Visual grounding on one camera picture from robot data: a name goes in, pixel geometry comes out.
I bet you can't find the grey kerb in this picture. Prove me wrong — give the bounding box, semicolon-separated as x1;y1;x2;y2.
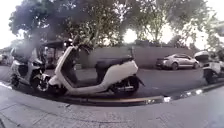
0;80;224;108

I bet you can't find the grey asphalt road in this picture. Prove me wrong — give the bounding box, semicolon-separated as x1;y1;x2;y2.
0;64;224;101

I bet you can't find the row of trees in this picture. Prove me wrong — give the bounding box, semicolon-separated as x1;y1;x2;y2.
8;0;224;52

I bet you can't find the grey paved pavement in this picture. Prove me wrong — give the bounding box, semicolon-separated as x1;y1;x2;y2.
0;81;224;128

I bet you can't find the vehicle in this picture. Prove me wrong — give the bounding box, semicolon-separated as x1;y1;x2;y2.
41;40;66;70

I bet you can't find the silver car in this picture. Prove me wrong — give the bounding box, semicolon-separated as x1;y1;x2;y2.
155;53;201;71

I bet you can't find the white and dark scooter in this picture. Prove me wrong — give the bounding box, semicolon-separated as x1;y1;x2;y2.
9;44;51;93

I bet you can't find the scooter with top box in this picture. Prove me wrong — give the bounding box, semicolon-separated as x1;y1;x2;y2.
194;49;224;85

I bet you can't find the grey wall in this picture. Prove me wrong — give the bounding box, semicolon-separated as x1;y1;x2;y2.
74;45;208;70

